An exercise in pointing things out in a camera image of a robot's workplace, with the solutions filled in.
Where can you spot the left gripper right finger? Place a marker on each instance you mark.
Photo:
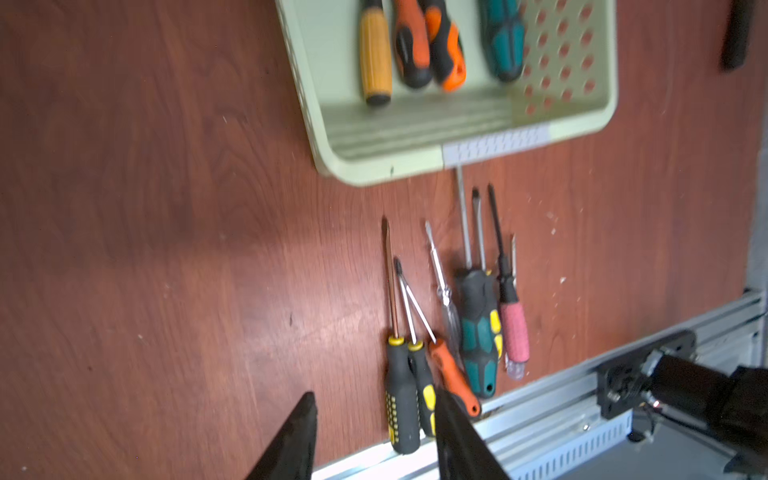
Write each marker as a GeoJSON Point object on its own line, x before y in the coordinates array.
{"type": "Point", "coordinates": [461, 452]}

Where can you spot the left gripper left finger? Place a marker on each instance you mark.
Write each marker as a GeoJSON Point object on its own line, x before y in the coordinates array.
{"type": "Point", "coordinates": [290, 454]}

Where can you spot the black yellow striped screwdriver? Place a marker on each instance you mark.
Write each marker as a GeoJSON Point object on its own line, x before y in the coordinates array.
{"type": "Point", "coordinates": [400, 387]}

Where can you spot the black yellow small screwdriver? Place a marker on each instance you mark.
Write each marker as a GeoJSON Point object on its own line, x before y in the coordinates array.
{"type": "Point", "coordinates": [417, 357]}

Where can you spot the orange black curved screwdriver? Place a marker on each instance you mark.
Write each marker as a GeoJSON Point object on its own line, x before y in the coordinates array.
{"type": "Point", "coordinates": [446, 53]}

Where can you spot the yellow handled screwdriver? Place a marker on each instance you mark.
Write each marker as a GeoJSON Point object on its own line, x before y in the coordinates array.
{"type": "Point", "coordinates": [375, 54]}

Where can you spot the clear handled screwdriver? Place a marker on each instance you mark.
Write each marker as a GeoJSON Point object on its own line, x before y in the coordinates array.
{"type": "Point", "coordinates": [518, 352]}

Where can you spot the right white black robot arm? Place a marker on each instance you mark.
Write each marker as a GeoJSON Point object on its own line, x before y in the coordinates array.
{"type": "Point", "coordinates": [733, 407]}

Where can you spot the orange slim screwdriver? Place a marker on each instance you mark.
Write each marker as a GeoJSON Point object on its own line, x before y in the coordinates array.
{"type": "Point", "coordinates": [453, 378]}

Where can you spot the clear small screwdriver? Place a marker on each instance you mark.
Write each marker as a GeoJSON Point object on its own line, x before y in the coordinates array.
{"type": "Point", "coordinates": [451, 322]}

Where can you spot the black yellow dotted screwdriver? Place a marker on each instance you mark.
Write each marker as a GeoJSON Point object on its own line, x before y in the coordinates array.
{"type": "Point", "coordinates": [489, 324]}

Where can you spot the green black large screwdriver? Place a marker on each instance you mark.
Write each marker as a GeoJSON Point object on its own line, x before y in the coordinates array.
{"type": "Point", "coordinates": [479, 361]}

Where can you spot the light green plastic bin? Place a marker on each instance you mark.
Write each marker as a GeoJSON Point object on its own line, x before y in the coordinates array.
{"type": "Point", "coordinates": [568, 89]}

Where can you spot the aluminium rail frame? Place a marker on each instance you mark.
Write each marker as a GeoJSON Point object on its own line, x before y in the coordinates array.
{"type": "Point", "coordinates": [553, 425]}

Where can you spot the pink handled screwdriver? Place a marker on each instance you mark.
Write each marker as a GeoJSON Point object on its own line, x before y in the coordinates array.
{"type": "Point", "coordinates": [504, 270]}

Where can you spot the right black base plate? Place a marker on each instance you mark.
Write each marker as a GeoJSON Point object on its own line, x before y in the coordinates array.
{"type": "Point", "coordinates": [623, 381]}

